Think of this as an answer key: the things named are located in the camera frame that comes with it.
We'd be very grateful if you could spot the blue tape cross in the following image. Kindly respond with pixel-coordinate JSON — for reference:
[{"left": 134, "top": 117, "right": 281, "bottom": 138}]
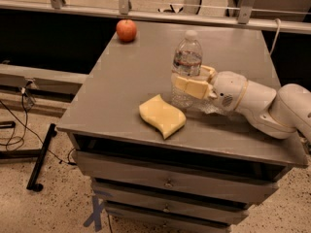
[{"left": 83, "top": 195, "right": 105, "bottom": 232}]

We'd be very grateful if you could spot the red apple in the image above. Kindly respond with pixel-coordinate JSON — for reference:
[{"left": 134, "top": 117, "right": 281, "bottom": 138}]
[{"left": 116, "top": 19, "right": 137, "bottom": 43}]

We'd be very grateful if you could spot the top grey drawer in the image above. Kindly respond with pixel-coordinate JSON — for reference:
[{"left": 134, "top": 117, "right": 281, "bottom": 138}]
[{"left": 72, "top": 150, "right": 278, "bottom": 204}]

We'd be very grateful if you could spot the grey metal railing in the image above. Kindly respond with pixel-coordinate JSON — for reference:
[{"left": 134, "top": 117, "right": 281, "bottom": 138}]
[{"left": 0, "top": 0, "right": 311, "bottom": 35}]

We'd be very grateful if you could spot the clear plastic water bottle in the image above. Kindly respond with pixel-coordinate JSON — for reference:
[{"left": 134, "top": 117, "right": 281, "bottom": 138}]
[{"left": 172, "top": 30, "right": 202, "bottom": 109}]

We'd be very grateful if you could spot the bottom grey drawer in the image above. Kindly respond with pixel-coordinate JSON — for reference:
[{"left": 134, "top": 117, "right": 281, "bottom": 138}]
[{"left": 104, "top": 202, "right": 231, "bottom": 233}]

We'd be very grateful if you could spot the grey drawer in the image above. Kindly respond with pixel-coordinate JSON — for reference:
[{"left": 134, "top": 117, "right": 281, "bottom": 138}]
[
  {"left": 104, "top": 202, "right": 231, "bottom": 233},
  {"left": 91, "top": 181, "right": 249, "bottom": 224},
  {"left": 72, "top": 150, "right": 278, "bottom": 204}
]

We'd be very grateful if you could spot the black metal stand base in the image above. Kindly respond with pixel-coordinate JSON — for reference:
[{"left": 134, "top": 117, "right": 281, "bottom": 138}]
[{"left": 0, "top": 120, "right": 58, "bottom": 192}]

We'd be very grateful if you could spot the middle grey drawer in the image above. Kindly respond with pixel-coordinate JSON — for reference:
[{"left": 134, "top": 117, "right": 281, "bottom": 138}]
[{"left": 91, "top": 181, "right": 249, "bottom": 224}]

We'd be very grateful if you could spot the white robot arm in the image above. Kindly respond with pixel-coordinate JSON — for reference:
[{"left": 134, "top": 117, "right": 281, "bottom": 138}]
[{"left": 171, "top": 66, "right": 311, "bottom": 141}]

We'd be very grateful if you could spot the grey drawer cabinet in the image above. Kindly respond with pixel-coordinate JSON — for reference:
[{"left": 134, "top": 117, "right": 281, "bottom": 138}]
[{"left": 58, "top": 22, "right": 310, "bottom": 233}]

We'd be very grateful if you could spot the white cable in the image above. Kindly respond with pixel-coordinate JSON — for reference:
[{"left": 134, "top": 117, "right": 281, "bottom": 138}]
[{"left": 269, "top": 17, "right": 282, "bottom": 56}]

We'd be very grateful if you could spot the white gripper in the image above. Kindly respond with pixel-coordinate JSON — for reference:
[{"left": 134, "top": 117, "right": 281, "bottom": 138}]
[{"left": 174, "top": 65, "right": 248, "bottom": 112}]

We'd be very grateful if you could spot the black floor cable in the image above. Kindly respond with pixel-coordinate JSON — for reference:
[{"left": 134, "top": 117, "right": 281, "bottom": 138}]
[{"left": 0, "top": 81, "right": 77, "bottom": 166}]

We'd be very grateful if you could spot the yellow curved sponge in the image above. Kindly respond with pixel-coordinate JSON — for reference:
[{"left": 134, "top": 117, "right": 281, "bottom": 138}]
[{"left": 139, "top": 94, "right": 187, "bottom": 139}]

